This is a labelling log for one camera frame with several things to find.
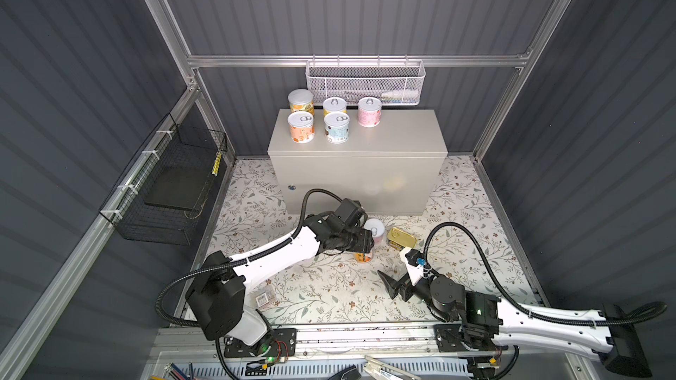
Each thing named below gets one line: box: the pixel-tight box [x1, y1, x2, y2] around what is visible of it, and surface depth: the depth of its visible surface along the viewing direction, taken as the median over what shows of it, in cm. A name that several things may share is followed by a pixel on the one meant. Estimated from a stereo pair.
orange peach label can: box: [286, 110, 316, 144], surface depth 77 cm
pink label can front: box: [357, 96, 383, 128], surface depth 82 cm
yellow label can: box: [322, 96, 348, 117], surface depth 82 cm
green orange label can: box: [286, 87, 316, 116], surface depth 80 cm
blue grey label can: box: [323, 110, 351, 145], surface depth 77 cm
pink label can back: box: [362, 218, 386, 246], surface depth 93 cm
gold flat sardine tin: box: [387, 226, 418, 252], surface depth 92 cm
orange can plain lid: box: [353, 252, 371, 263], surface depth 80 cm
